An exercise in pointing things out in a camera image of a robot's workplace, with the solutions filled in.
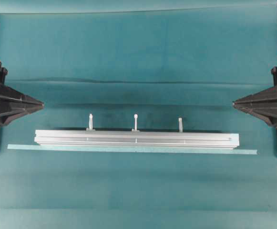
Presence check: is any teal tape strip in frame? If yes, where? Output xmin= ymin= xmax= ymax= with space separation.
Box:
xmin=7 ymin=144 xmax=257 ymax=155

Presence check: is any right white zip tie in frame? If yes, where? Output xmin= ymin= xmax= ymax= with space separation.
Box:
xmin=178 ymin=117 xmax=183 ymax=133

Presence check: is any white zip tie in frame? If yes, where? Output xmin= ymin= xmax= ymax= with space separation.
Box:
xmin=132 ymin=114 xmax=139 ymax=132
xmin=178 ymin=117 xmax=183 ymax=133
xmin=86 ymin=114 xmax=95 ymax=131

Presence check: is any large silver aluminium rail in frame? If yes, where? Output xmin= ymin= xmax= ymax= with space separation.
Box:
xmin=34 ymin=130 xmax=240 ymax=149

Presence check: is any left white zip tie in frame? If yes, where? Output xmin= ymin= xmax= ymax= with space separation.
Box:
xmin=86 ymin=114 xmax=95 ymax=131

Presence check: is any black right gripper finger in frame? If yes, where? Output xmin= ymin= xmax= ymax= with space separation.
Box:
xmin=233 ymin=103 xmax=277 ymax=126
xmin=233 ymin=85 xmax=277 ymax=105

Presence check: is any middle white zip tie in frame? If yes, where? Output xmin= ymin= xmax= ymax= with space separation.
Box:
xmin=132 ymin=114 xmax=139 ymax=132

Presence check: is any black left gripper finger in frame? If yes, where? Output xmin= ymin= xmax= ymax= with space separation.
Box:
xmin=0 ymin=83 xmax=44 ymax=105
xmin=0 ymin=102 xmax=44 ymax=126

